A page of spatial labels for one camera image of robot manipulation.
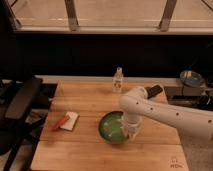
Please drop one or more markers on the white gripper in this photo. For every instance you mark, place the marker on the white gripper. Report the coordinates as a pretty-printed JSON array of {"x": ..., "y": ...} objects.
[{"x": 131, "y": 123}]

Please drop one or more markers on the green ceramic bowl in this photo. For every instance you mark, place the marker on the green ceramic bowl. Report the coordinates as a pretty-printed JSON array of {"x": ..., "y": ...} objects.
[{"x": 111, "y": 128}]

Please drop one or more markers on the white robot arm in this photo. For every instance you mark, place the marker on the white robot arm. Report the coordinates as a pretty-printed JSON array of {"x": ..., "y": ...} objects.
[{"x": 135, "y": 104}]

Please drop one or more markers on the black rectangular device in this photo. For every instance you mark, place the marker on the black rectangular device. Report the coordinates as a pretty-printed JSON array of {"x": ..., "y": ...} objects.
[{"x": 153, "y": 91}]

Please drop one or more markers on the clear plastic bottle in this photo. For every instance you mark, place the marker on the clear plastic bottle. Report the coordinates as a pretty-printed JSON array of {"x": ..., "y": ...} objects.
[{"x": 118, "y": 80}]

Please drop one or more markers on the white sponge block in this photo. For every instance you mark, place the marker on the white sponge block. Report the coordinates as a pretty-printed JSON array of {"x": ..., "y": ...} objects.
[{"x": 70, "y": 123}]

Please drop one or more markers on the round metal tin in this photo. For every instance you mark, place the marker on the round metal tin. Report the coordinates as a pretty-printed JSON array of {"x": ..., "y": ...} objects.
[{"x": 191, "y": 78}]

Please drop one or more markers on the black office chair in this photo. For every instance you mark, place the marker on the black office chair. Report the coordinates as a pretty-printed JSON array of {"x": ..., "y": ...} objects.
[{"x": 13, "y": 126}]

